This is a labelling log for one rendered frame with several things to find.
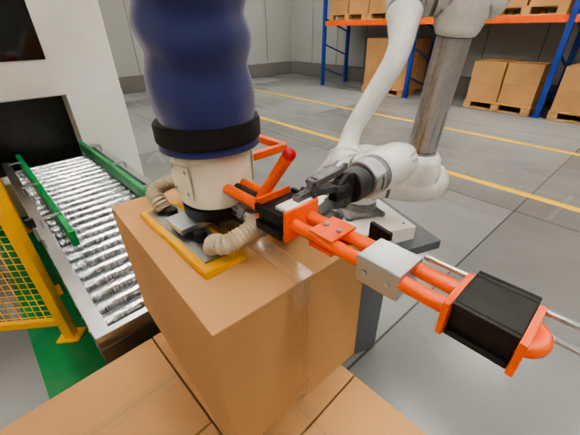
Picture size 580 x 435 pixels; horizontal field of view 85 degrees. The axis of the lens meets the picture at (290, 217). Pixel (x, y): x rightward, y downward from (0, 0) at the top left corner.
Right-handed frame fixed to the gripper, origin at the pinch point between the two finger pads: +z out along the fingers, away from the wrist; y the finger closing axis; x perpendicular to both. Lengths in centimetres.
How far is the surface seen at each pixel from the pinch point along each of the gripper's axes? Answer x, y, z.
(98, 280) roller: 100, 66, 23
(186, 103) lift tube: 19.5, -18.2, 7.5
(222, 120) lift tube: 16.3, -14.8, 2.6
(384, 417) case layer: -19, 65, -16
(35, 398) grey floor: 110, 120, 64
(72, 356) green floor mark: 124, 120, 45
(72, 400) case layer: 49, 65, 46
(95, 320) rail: 71, 60, 31
